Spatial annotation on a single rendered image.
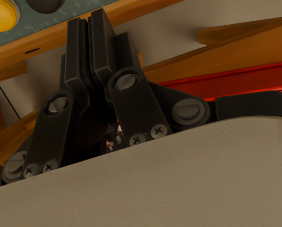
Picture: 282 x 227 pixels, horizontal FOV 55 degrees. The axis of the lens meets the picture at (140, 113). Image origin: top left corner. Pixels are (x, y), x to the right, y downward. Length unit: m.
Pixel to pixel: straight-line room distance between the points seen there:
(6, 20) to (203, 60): 0.21
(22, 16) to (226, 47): 0.21
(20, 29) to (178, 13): 0.94
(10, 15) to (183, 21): 0.96
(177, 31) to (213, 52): 0.80
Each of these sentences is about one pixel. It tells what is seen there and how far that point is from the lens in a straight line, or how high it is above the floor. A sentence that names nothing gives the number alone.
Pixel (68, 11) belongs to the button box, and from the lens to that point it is 0.21.
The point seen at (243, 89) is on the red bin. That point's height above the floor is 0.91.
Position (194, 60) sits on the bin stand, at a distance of 0.32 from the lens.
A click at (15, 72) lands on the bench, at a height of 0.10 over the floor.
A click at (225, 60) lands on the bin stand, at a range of 0.33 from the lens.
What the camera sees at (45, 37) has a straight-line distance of 0.24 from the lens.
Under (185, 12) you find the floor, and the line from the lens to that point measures 1.13.
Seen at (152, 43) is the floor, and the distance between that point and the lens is 1.12.
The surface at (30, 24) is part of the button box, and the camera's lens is 0.22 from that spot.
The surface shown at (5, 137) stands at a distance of 0.94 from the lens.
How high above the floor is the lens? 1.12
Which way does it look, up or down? 74 degrees down
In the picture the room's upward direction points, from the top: 170 degrees counter-clockwise
